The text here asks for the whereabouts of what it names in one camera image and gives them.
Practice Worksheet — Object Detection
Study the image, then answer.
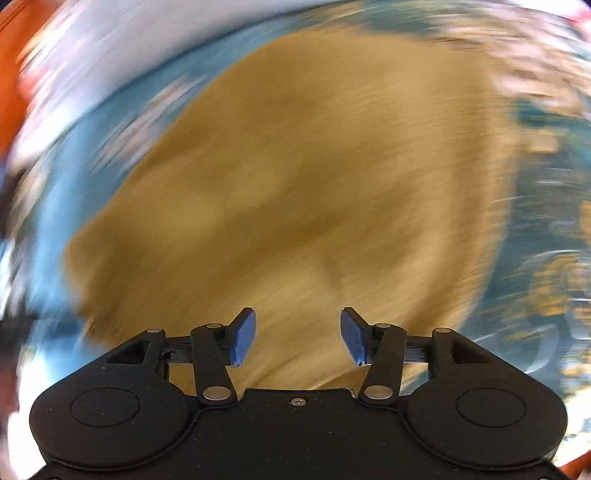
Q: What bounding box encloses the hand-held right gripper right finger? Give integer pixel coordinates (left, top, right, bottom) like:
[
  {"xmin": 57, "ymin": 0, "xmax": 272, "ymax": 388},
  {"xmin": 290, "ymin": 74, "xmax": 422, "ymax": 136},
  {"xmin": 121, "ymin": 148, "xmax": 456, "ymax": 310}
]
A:
[{"xmin": 340, "ymin": 306, "xmax": 491, "ymax": 409}]

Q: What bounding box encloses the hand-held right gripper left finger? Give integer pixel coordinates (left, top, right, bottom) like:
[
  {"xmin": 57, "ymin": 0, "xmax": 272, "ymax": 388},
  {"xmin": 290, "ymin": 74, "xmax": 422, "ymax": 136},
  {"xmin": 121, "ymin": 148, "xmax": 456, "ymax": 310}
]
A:
[{"xmin": 102, "ymin": 307, "xmax": 257, "ymax": 408}]

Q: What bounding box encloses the mustard yellow knit sweater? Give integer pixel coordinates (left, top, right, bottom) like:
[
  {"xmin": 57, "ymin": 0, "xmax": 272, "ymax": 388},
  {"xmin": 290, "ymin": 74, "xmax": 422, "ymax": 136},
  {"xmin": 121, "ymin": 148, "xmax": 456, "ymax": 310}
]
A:
[{"xmin": 62, "ymin": 25, "xmax": 518, "ymax": 402}]

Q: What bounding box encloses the teal floral blanket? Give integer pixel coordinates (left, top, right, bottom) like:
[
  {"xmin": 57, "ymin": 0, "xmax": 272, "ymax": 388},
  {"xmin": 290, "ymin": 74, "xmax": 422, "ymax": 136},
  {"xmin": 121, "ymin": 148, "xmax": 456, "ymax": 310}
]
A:
[{"xmin": 0, "ymin": 0, "xmax": 591, "ymax": 467}]

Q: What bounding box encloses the orange object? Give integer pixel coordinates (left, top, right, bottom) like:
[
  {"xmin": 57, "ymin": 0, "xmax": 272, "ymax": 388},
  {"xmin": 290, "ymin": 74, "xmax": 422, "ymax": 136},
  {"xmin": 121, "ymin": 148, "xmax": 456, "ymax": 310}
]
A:
[{"xmin": 0, "ymin": 0, "xmax": 63, "ymax": 155}]

